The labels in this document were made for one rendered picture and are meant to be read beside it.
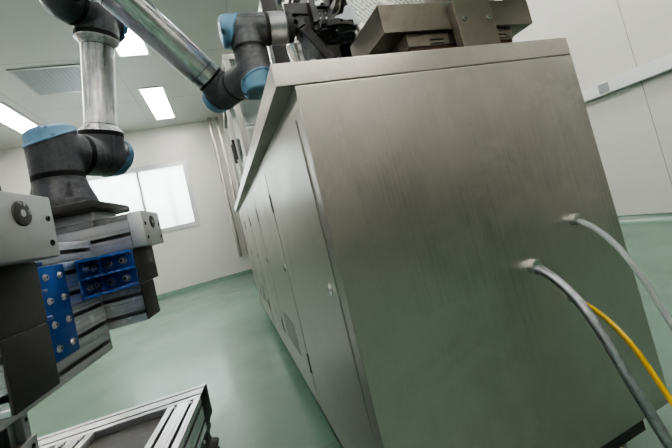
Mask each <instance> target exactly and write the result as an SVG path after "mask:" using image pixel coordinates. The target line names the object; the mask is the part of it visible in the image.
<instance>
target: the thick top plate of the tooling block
mask: <svg viewBox="0 0 672 448"><path fill-rule="evenodd" d="M489 2H490V5H491V9H492V13H493V16H494V20H495V23H496V27H497V28H505V27H510V28H511V31H512V35H513V37H514V36H515V35H517V34H518V33H519V32H521V31H522V30H524V29H525V28H526V27H528V26H529V25H531V24H532V23H533V22H532V19H531V15H530V11H529V8H528V4H527V1H526V0H497V1H489ZM449 3H450V2H444V3H418V4H392V5H377V6H376V8H375V9H374V11H373V12H372V14H371V15H370V17H369V19H368V20H367V22H366V23H365V25H364V26H363V28H362V29H361V31H360V33H359V34H358V36H357V37H356V39H355V40H354V42H353V43H352V45H351V47H350V49H351V53H352V57H355V56H366V55H377V54H378V53H379V52H381V51H387V53H390V52H391V51H392V50H393V49H394V48H395V46H396V45H397V44H398V43H399V42H400V41H401V39H402V38H403V37H404V36H405V35H407V34H421V33H435V32H449V31H453V29H452V26H451V22H450V18H449V15H448V11H447V5H448V4H449Z"/></svg>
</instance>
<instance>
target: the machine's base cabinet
mask: <svg viewBox="0 0 672 448"><path fill-rule="evenodd" d="M574 213H579V214H580V215H581V216H582V219H583V220H586V221H588V222H590V223H592V224H595V225H596V226H598V227H599V228H601V229H602V230H603V231H605V232H606V233H608V234H609V235H610V236H611V237H612V238H613V239H614V240H615V241H617V242H618V243H619V244H620V245H621V246H622V247H623V248H624V249H625V251H626V252H627V253H628V251H627V247H626V244H625V241H624V237H623V234H622V230H621V227H620V223H619V220H618V216H617V213H616V209H615V206H614V202H613V199H612V196H611V192H610V189H609V185H608V182H607V178H606V175H605V171H604V168H603V164H602V161H601V157H600V154H599V150H598V147H597V144H596V140H595V137H594V133H593V130H592V126H591V123H590V119H589V116H588V112H587V109H586V105H585V102H584V99H583V95H582V92H581V88H580V85H579V81H578V78H577V74H576V71H575V67H574V64H573V60H572V57H571V55H564V56H555V57H546V58H537V59H529V60H520V61H511V62H502V63H494V64H485V65H476V66H467V67H459V68H450V69H441V70H432V71H424V72H415V73H406V74H397V75H388V76H380V77H371V78H362V79H353V80H345V81H336V82H327V83H318V84H310V85H301V86H295V87H294V89H293V91H292V93H291V96H290V98H289V100H288V102H287V105H286V107H285V109H284V111H283V114H282V116H281V118H280V120H279V123H278V125H277V127H276V129H275V132H274V134H273V136H272V138H271V141H270V143H269V145H268V147H267V150H266V152H265V154H264V156H263V159H262V161H261V163H260V165H259V168H258V170H257V172H256V174H255V177H254V179H253V181H252V184H251V186H250V188H249V190H248V193H247V195H246V197H245V199H244V202H243V204H242V206H241V208H240V211H239V215H240V219H241V226H242V230H243V232H244V236H245V241H246V245H247V249H248V254H249V258H250V262H251V267H252V271H253V275H254V279H255V281H254V282H255V286H256V288H257V292H258V296H259V300H260V301H261V303H262V305H263V307H264V309H265V310H266V312H267V314H268V316H269V317H270V319H271V321H272V323H273V324H274V326H275V328H276V330H277V331H278V333H279V335H280V337H281V338H282V340H283V342H284V344H285V345H286V347H287V349H288V351H289V353H290V354H291V356H292V358H293V360H294V361H295V363H296V365H297V367H298V368H299V370H300V372H301V374H302V375H303V377H304V379H305V381H306V382H307V384H308V386H309V388H310V390H311V391H312V393H313V395H314V397H315V398H316V400H317V402H318V404H319V405H320V407H321V409H322V411H323V412H324V414H325V416H326V418H327V419H328V421H329V423H330V425H331V426H332V428H333V430H334V432H335V434H336V435H337V437H338V439H339V441H340V442H341V444H342V446H343V448H628V447H627V442H629V441H630V440H631V439H633V438H634V437H636V436H637V435H639V434H640V433H642V432H643V431H645V430H646V428H645V425H644V421H643V419H644V418H646V417H645V416H644V414H643V413H642V411H641V409H640V408H639V406H638V404H637V403H636V401H635V399H634V398H633V396H632V394H631V393H630V391H629V389H628V388H627V386H626V384H625V383H624V381H623V379H622V378H621V376H620V374H619V372H618V371H617V369H616V367H615V366H614V364H613V362H612V360H611V359H610V357H609V355H608V354H607V352H606V350H605V349H604V347H603V345H602V343H601V342H600V340H599V338H598V337H597V335H596V334H595V332H594V331H593V329H592V328H591V326H590V325H589V323H588V322H587V320H586V319H585V317H584V316H583V315H582V314H581V312H580V311H579V310H578V308H577V307H576V306H575V305H574V303H571V302H568V300H567V298H566V295H565V294H564V293H563V291H562V290H561V289H559V288H558V287H557V286H556V285H555V284H553V283H552V282H551V281H550V280H548V279H547V278H545V277H543V276H542V275H535V274H530V273H529V272H528V270H527V262H528V260H530V259H540V260H541V261H542V262H543V264H544V267H546V268H548V269H549V270H551V271H553V272H555V273H556V274H558V275H559V276H560V277H561V278H563V279H564V280H565V281H566V282H567V283H569V284H570V285H571V286H572V287H573V288H574V289H575V290H576V291H577V292H578V293H579V294H580V296H581V297H582V298H583V299H584V300H585V301H586V302H588V303H589V304H591V305H593V306H595V307H596V308H597V309H599V310H600V311H601V312H603V313H604V314H606V315H607V316H608V317H609V318H610V319H611V320H612V321H613V322H615V323H616V324H617V325H618V326H619V327H620V328H621V329H622V330H623V331H624V332H625V334H626V335H627V336H628V337H629V338H630V339H631V340H632V341H633V343H634V344H635V345H636V346H637V348H638V349H639V350H640V351H641V353H642V354H643V355H644V357H645V358H646V359H647V361H648V362H649V364H650V365H651V367H652V368H653V370H654V371H655V372H656V374H657V375H658V377H659V378H660V380H661V381H662V383H663V384H664V386H665V387H666V389H667V386H666V383H665V379H664V376H663V372H662V369H661V365H660V362H659V358H658V355H657V351H656V348H655V344H654V341H653V338H652V334H651V331H650V327H649V324H648V320H647V317H646V313H645V310H644V306H643V303H642V299H641V296H640V292H639V289H638V286H637V282H636V279H635V275H634V272H633V270H632V268H631V267H630V266H629V264H628V263H627V262H626V261H625V260H624V258H623V257H622V256H621V255H620V254H619V253H618V251H617V250H616V249H615V248H614V247H613V246H612V245H611V244H610V243H608V242H607V241H606V240H605V239H604V238H603V237H602V236H600V235H599V234H597V233H596V232H595V231H593V230H592V229H590V228H587V227H585V226H583V225H581V224H580V225H571V224H570V223H569V221H568V216H569V215H570V214H574ZM667 390H668V389H667Z"/></svg>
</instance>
